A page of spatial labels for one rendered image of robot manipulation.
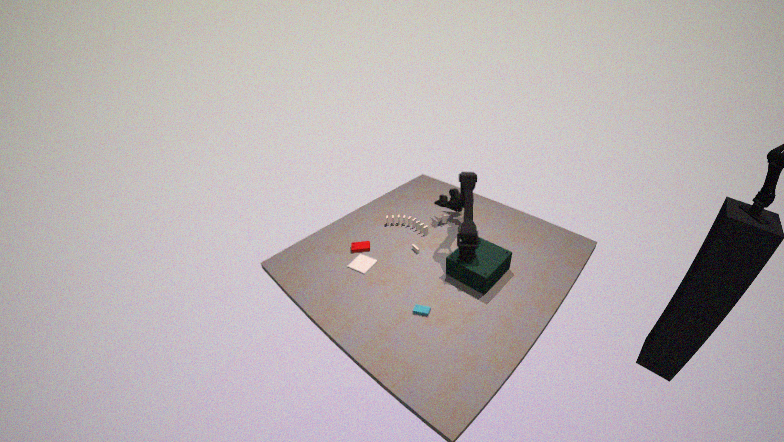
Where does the red rectangular block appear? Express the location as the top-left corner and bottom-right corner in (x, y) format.
(351, 241), (370, 253)

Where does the small teal flat block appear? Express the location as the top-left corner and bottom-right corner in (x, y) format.
(413, 305), (431, 316)

